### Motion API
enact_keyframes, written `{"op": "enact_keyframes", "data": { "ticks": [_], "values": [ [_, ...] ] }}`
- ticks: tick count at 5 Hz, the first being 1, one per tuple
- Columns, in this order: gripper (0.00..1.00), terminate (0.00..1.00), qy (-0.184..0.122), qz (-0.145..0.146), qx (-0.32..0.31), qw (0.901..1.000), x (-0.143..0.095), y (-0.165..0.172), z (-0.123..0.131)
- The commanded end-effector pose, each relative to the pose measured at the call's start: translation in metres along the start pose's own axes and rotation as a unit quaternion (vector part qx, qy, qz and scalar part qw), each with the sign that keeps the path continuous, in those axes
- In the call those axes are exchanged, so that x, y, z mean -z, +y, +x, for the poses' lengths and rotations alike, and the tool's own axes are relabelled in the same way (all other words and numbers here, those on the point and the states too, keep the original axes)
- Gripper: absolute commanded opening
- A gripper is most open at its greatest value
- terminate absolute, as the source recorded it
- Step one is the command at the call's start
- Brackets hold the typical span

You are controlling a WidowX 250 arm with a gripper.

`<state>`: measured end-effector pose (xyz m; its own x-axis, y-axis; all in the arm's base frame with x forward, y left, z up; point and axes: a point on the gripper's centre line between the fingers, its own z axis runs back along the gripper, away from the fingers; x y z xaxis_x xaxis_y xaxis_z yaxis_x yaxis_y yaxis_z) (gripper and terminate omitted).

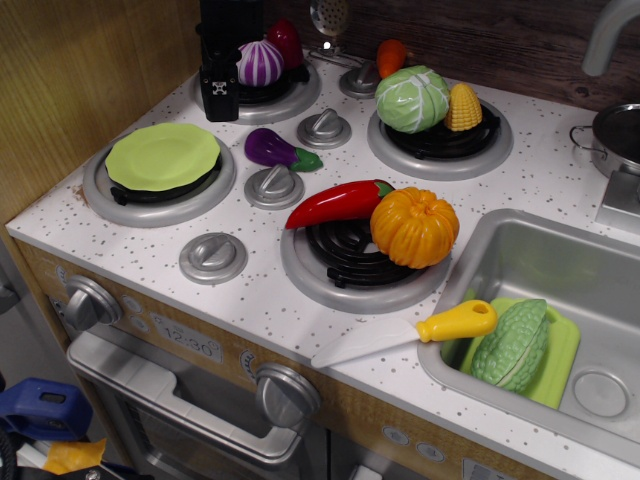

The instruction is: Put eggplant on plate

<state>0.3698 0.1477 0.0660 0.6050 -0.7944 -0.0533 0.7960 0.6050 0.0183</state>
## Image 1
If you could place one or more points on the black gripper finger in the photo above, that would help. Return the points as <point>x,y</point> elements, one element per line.
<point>219,89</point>

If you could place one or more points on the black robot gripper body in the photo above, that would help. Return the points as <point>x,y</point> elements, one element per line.
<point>225,26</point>

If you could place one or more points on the purple toy eggplant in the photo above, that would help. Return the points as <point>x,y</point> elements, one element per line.
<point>265,147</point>

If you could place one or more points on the green toy plate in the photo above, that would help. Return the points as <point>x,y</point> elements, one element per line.
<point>162,157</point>

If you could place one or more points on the purple white toy onion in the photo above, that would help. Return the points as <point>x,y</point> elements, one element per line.
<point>261,64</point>

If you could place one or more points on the dark red toy vegetable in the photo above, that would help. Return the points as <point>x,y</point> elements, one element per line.
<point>284,36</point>

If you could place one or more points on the back left stove burner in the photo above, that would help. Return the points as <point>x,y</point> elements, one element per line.
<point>291,95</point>

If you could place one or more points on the stove burner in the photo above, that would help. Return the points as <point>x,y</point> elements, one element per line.
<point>337,265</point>
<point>440,154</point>
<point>291,95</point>
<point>97,185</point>

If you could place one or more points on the silver slotted toy spoon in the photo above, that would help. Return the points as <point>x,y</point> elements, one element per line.
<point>330,18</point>

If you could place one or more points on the silver stove knob upper middle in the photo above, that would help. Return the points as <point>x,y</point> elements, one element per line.
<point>326,130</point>

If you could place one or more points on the silver stove knob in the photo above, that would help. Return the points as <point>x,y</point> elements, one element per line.
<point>274,188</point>
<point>326,130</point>
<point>360,82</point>
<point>213,258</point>

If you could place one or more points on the silver stove knob lower middle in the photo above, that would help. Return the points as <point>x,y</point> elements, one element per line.
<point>274,188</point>

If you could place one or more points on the silver stove knob back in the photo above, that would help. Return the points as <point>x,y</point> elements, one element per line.
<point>360,82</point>

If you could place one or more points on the front left stove burner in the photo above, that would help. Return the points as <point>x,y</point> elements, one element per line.
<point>97,185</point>

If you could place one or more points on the orange toy carrot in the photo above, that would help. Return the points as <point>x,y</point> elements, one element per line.
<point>391,56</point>

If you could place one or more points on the silver stove knob front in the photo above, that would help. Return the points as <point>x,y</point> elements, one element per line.
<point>213,258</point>

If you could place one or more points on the red toy chili pepper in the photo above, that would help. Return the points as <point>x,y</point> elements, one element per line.
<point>350,201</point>

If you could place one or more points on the green toy cabbage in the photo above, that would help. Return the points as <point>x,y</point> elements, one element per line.
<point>413,99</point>

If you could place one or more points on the front right stove burner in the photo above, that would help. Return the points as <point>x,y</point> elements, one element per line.
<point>337,265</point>

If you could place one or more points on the back right stove burner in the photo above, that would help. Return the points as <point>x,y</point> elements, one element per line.
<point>440,154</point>

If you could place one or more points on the orange toy pumpkin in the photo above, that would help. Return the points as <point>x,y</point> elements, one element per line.
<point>414,228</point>

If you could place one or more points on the yellow toy corn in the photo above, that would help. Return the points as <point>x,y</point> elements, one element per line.
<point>465,111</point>

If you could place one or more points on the oven clock display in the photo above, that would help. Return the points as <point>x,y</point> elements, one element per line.
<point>189,338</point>

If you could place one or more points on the silver oven dial left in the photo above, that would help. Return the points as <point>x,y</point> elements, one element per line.
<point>89,304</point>

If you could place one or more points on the silver oven dial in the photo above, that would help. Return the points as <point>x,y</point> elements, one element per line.
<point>89,304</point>
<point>284,397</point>

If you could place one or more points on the silver oven dial right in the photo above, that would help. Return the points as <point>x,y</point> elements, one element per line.
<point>284,397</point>

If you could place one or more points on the blue device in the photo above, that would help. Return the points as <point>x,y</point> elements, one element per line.
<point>45,410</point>

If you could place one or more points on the silver toy faucet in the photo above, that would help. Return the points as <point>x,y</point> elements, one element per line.
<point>612,20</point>

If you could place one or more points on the green toy bitter gourd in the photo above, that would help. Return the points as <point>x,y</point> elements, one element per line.
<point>510,356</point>

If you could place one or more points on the silver toy pot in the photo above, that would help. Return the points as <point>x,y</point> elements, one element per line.
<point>615,139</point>

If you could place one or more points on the yellow cloth scrap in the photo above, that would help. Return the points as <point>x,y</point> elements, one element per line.
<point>66,457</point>

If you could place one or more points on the silver toy sink basin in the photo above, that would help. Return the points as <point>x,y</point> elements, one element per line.
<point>591,280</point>

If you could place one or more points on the silver oven door handle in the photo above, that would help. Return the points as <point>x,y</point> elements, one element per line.
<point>152,386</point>

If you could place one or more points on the white toy knife yellow handle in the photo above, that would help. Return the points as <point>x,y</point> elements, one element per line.
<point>469,319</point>

